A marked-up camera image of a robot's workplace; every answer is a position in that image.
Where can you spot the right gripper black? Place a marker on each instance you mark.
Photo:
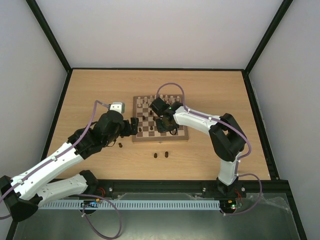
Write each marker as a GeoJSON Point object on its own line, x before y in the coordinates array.
{"type": "Point", "coordinates": [162, 123]}

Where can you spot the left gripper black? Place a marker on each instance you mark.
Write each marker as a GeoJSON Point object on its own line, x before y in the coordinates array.
{"type": "Point", "coordinates": [127, 131]}

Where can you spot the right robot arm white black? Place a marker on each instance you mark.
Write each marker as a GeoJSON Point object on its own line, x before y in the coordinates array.
{"type": "Point", "coordinates": [227, 138]}

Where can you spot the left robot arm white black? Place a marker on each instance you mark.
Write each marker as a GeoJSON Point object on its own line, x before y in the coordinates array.
{"type": "Point", "coordinates": [23, 194]}

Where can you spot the wooden chess board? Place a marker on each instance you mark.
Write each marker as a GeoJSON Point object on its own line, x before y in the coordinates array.
{"type": "Point", "coordinates": [147, 135]}

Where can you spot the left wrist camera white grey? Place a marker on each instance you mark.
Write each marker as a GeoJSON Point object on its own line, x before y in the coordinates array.
{"type": "Point", "coordinates": [118, 107]}

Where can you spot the black aluminium rail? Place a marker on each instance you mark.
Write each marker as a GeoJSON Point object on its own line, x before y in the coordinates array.
{"type": "Point", "coordinates": [190, 186]}

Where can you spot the white slotted cable duct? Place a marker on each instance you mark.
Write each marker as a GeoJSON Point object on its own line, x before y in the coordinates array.
{"type": "Point", "coordinates": [77, 204]}

